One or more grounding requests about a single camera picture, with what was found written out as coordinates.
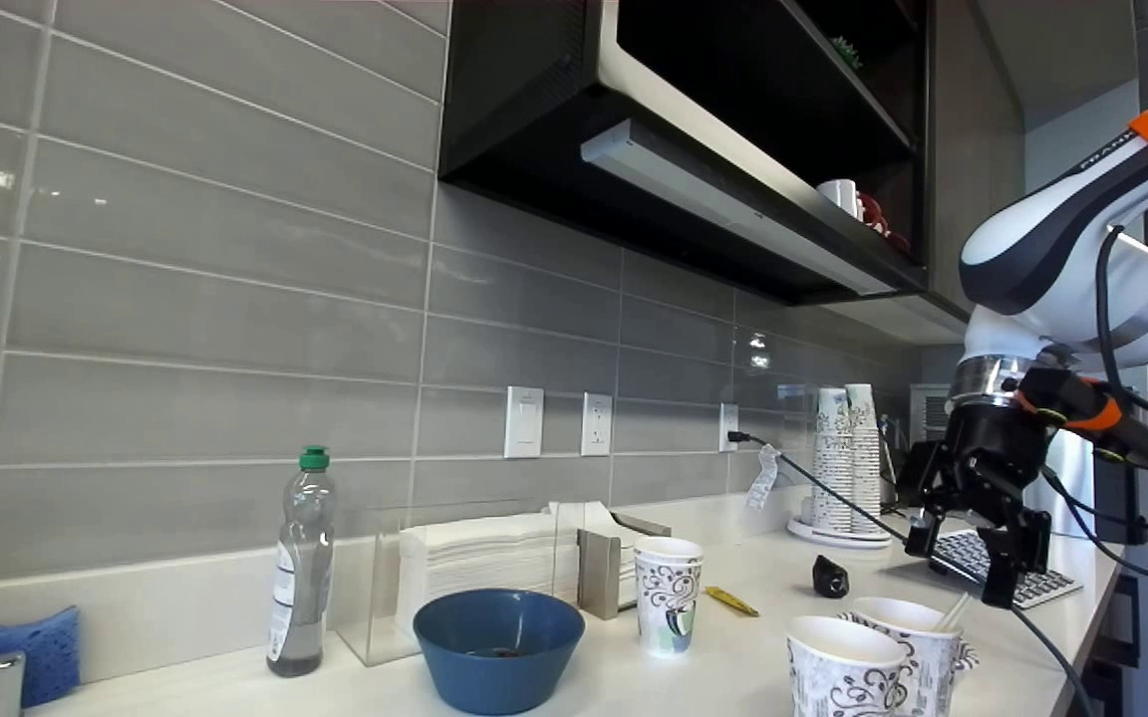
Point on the blue bowl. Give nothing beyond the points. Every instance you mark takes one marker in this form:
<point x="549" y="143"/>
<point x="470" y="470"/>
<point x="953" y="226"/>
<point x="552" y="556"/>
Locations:
<point x="495" y="659"/>

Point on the small black object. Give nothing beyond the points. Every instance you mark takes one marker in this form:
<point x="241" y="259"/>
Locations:
<point x="830" y="576"/>

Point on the red mug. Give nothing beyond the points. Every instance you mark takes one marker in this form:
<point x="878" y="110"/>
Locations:
<point x="876" y="218"/>

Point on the dark base cabinet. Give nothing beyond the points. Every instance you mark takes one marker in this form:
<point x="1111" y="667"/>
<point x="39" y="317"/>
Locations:
<point x="1118" y="651"/>

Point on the clear green-capped soap bottle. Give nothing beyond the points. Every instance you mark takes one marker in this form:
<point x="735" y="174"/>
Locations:
<point x="301" y="572"/>

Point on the stack of patterned cups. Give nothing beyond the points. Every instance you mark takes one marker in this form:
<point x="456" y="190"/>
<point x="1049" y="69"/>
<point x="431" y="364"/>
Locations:
<point x="864" y="445"/>
<point x="830" y="460"/>

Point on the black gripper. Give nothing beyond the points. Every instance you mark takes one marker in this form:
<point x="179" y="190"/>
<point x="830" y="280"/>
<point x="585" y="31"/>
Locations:
<point x="985" y="460"/>

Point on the white napkin stack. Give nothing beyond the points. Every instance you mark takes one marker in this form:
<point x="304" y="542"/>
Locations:
<point x="588" y="515"/>
<point x="470" y="562"/>

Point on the white mug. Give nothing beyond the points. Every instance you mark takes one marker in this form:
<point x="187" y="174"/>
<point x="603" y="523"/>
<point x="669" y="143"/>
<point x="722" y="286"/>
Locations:
<point x="840" y="198"/>

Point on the white glass door cabinet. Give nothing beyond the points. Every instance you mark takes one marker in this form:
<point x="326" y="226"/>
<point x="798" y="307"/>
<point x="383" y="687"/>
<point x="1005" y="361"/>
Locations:
<point x="932" y="412"/>

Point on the white plastic fork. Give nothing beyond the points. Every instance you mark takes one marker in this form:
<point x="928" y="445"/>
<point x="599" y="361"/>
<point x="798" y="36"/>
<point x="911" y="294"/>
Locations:
<point x="959" y="616"/>

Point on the yellow packet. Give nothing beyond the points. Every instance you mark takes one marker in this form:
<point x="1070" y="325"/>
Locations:
<point x="731" y="598"/>

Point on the stack of white plates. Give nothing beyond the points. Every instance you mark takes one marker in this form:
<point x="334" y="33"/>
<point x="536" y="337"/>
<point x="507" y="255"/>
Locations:
<point x="840" y="534"/>

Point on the grey napkin holder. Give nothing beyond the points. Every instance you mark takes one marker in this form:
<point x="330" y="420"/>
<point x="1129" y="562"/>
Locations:
<point x="599" y="572"/>

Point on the dark wall cabinet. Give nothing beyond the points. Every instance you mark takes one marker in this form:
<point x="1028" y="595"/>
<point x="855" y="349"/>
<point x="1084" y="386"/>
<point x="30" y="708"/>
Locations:
<point x="536" y="81"/>

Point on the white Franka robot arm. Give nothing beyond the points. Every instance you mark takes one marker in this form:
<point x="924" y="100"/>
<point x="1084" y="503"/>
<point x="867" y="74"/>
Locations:
<point x="1068" y="226"/>

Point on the clear acrylic napkin holder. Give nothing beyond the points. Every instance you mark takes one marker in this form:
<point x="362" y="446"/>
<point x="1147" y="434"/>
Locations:
<point x="367" y="598"/>

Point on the blue sponge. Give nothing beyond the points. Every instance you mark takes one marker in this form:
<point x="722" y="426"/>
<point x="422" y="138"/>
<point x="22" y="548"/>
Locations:
<point x="30" y="651"/>

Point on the white wall outlet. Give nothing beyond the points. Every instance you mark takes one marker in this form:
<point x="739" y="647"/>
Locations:
<point x="526" y="420"/>
<point x="596" y="425"/>
<point x="729" y="425"/>

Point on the patterned paper cup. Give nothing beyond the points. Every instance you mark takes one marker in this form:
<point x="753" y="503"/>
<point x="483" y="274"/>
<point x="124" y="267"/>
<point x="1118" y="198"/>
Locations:
<point x="840" y="681"/>
<point x="935" y="667"/>
<point x="669" y="598"/>

